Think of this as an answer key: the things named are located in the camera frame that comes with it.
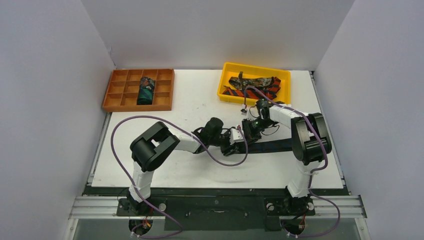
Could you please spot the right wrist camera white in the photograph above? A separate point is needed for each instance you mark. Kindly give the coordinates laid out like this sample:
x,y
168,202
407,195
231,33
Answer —
x,y
244,109

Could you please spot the orange black striped tie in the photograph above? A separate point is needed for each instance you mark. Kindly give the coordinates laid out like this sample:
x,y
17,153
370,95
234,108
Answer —
x,y
270,92

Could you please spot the rolled green patterned tie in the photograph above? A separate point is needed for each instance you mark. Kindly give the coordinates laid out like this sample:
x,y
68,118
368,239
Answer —
x,y
146,91

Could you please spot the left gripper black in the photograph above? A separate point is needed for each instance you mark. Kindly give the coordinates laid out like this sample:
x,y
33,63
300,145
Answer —
x,y
229,149

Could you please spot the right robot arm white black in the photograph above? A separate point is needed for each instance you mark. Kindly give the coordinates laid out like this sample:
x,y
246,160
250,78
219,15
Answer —
x,y
309,142

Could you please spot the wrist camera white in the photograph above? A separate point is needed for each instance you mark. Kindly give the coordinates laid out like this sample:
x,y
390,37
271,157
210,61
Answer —
x,y
236,135
244,109

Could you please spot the navy striped tie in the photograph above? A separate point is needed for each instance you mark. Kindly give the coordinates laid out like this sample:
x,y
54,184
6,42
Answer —
x,y
274,146

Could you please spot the yellow plastic tray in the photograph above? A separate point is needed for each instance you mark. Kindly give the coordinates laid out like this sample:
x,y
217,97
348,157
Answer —
x,y
249,71

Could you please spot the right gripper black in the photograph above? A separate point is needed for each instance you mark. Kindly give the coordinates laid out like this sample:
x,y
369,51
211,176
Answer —
x,y
249,131

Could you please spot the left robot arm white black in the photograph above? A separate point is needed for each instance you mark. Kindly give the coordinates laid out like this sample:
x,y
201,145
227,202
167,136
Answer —
x,y
150,150

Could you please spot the aluminium frame rail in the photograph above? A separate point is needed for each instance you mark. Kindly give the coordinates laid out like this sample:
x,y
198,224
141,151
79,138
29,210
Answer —
x,y
106,207

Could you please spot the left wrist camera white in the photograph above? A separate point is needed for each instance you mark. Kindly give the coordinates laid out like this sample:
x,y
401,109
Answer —
x,y
236,135

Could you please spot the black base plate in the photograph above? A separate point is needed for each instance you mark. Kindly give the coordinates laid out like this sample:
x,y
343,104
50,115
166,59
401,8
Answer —
x,y
218,210

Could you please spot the orange wooden divider tray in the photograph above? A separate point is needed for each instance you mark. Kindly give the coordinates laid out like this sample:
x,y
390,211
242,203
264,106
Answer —
x,y
123,87

